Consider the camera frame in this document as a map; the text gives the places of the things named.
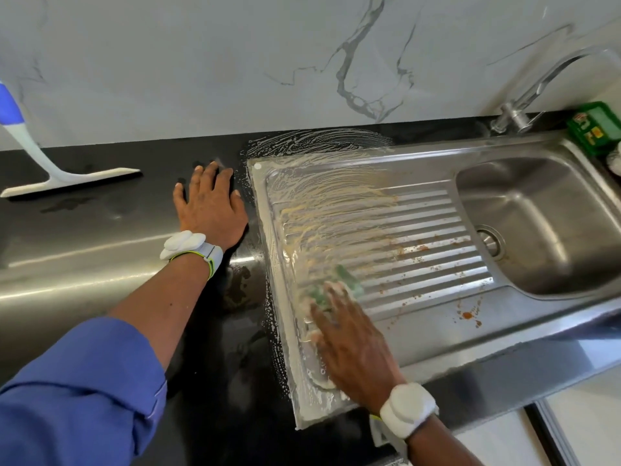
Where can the person's left hand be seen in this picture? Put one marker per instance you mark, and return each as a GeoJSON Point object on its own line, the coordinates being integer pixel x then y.
{"type": "Point", "coordinates": [211, 208]}

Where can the person's right hand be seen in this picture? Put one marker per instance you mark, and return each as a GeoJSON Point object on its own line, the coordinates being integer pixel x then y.
{"type": "Point", "coordinates": [354, 354]}

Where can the green scrub sponge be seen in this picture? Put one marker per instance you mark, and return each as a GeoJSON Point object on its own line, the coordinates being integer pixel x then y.
{"type": "Point", "coordinates": [325, 291]}

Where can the stainless steel sink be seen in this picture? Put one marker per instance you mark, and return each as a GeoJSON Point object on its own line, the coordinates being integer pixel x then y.
{"type": "Point", "coordinates": [543, 218]}

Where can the person's left forearm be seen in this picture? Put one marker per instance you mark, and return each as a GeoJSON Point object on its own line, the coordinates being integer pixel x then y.
{"type": "Point", "coordinates": [160, 305]}

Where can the person's right forearm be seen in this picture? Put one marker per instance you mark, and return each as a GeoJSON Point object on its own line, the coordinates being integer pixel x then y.
{"type": "Point", "coordinates": [442, 449]}

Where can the white left wrist tracker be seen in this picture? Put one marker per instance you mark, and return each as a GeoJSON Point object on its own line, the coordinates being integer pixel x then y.
{"type": "Point", "coordinates": [186, 245]}

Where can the metal drain strainer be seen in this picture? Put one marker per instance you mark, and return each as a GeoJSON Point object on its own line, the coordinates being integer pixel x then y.
{"type": "Point", "coordinates": [490, 242]}

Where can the blue white squeegee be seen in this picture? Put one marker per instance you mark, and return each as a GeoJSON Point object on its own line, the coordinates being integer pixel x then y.
{"type": "Point", "coordinates": [29, 150]}

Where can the chrome faucet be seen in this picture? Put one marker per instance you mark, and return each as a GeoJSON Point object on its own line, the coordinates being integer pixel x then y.
{"type": "Point", "coordinates": [532, 87]}

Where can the white bowl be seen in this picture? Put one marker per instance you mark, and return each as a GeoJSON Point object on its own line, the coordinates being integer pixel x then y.
{"type": "Point", "coordinates": [615, 160]}

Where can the green soap tray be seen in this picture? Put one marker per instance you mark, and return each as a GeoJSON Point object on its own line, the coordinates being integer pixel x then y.
{"type": "Point", "coordinates": [594, 128]}

